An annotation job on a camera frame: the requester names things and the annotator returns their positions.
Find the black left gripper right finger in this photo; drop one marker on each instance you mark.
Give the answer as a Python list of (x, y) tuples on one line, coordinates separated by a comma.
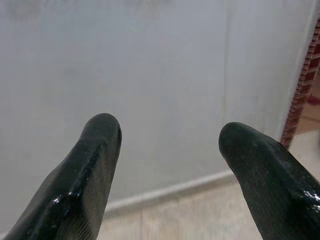
[(270, 180)]

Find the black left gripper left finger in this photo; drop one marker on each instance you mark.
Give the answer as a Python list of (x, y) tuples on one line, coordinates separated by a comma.
[(82, 175)]

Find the grey skirting board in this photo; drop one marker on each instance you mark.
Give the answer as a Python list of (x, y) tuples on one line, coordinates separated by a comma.
[(175, 190)]

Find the red brick pattern wall edge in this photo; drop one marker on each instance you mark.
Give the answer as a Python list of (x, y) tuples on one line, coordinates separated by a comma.
[(296, 105)]

